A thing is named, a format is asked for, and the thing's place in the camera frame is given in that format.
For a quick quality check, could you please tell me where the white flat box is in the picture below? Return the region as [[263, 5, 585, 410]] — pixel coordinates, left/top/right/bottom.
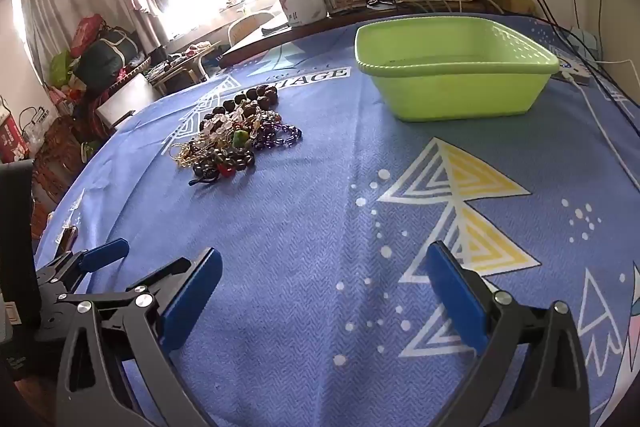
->
[[95, 74, 161, 128]]

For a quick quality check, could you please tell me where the red printed box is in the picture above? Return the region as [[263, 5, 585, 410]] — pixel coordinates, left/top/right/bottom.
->
[[0, 107, 31, 162]]

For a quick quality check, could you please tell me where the wooden desk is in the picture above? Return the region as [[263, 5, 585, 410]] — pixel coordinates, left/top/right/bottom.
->
[[218, 0, 541, 68]]

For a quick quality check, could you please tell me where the white-frame chair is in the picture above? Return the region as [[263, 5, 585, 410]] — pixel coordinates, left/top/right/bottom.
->
[[227, 11, 277, 50]]

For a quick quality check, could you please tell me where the red bag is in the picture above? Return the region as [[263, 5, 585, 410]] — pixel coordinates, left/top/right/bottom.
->
[[70, 14, 108, 58]]

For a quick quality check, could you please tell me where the small brown object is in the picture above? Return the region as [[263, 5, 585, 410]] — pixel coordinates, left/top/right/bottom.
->
[[57, 227, 78, 254]]

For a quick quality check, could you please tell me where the blue printed tablecloth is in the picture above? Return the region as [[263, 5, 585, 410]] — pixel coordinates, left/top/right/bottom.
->
[[32, 9, 640, 427]]

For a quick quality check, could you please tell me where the green plastic basin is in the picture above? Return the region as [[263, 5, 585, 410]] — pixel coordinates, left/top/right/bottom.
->
[[355, 18, 560, 122]]

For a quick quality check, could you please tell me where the grey curtain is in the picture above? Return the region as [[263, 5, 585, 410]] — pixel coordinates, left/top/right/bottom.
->
[[20, 0, 166, 82]]

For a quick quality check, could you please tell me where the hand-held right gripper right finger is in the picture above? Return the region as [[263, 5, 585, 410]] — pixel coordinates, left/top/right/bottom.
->
[[425, 241, 591, 427]]

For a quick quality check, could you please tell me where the black cable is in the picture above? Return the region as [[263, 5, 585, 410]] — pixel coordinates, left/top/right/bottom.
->
[[562, 0, 640, 118]]

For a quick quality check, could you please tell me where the small wooden table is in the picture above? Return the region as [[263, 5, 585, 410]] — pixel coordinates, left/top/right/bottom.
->
[[147, 42, 221, 95]]

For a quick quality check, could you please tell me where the light green bag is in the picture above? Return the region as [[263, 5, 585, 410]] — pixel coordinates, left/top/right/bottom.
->
[[48, 49, 76, 88]]

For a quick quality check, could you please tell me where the white cable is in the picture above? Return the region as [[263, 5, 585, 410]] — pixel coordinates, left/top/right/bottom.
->
[[560, 59, 640, 188]]

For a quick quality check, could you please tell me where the white enamel mug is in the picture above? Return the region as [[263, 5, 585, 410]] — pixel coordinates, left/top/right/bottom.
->
[[276, 0, 328, 26]]

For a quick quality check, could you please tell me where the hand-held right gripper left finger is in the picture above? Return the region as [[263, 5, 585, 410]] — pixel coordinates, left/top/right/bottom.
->
[[56, 248, 223, 427]]

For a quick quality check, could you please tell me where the dark green duffel bag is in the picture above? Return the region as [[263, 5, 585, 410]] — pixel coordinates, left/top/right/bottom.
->
[[75, 27, 143, 82]]

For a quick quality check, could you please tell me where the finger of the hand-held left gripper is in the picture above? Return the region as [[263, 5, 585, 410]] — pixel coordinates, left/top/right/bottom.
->
[[35, 238, 130, 303]]

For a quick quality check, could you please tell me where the pile of beaded jewelry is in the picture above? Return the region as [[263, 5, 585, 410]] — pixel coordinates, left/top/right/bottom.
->
[[170, 84, 303, 188]]

